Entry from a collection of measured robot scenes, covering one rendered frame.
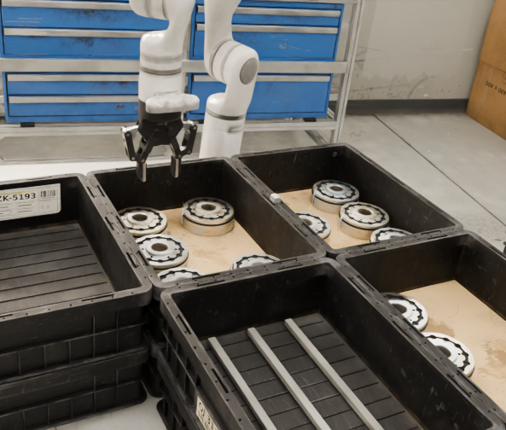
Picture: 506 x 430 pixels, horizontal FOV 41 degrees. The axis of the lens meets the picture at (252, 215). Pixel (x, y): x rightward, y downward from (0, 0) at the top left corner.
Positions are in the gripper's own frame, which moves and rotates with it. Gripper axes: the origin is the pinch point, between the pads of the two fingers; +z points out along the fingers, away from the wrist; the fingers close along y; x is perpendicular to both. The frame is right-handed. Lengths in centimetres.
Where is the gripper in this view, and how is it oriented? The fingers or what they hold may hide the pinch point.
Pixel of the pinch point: (159, 170)
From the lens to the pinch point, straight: 125.8
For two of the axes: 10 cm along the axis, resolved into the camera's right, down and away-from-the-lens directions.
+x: 4.4, 4.8, -7.6
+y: -8.9, 1.5, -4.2
